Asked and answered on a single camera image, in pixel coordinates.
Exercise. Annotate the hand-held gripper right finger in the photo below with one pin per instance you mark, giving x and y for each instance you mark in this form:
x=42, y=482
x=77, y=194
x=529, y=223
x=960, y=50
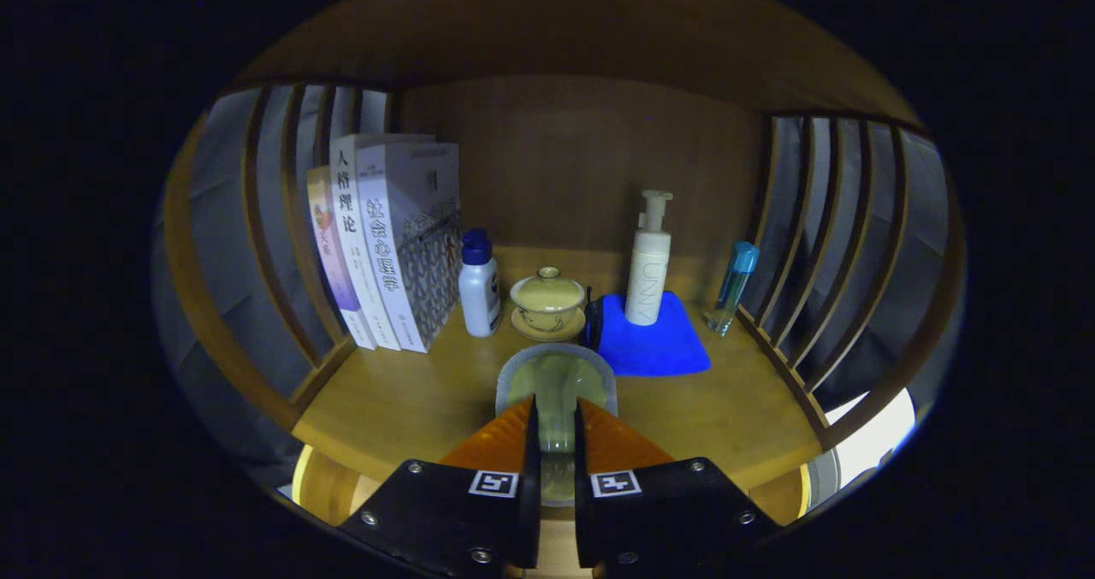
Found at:
x=583, y=528

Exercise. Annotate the wooden countertop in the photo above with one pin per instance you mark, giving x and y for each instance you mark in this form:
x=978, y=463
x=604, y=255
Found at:
x=411, y=399

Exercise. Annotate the yellow lidded teacup with saucer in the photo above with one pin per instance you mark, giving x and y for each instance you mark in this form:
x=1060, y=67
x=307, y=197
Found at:
x=547, y=301

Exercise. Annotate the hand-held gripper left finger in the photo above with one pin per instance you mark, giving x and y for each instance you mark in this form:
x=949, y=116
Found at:
x=530, y=528

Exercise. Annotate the white bottle blue cap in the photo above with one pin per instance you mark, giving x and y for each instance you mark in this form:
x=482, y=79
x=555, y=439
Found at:
x=479, y=297

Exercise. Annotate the white pump bottle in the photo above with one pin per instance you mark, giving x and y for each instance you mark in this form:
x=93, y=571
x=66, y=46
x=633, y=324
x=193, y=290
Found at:
x=648, y=280

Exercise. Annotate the blue folded cloth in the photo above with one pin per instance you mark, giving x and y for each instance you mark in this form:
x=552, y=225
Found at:
x=650, y=348

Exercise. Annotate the purple pink book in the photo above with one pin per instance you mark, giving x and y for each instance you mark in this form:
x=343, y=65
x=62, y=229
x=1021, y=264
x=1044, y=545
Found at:
x=334, y=262

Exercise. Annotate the clear bottle teal cap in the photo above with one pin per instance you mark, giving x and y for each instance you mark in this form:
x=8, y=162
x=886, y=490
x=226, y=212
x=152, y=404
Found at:
x=734, y=288

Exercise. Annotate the white patterned boxed book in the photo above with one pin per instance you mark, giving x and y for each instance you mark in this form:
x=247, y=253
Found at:
x=419, y=245

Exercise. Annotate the thin white book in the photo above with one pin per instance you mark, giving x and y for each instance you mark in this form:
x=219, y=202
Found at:
x=355, y=237

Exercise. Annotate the brown wooden cabinet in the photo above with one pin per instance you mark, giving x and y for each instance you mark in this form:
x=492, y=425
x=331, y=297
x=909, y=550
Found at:
x=556, y=160

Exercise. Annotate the translucent yellow-green pouch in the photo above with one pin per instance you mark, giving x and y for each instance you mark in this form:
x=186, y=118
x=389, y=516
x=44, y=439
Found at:
x=556, y=382

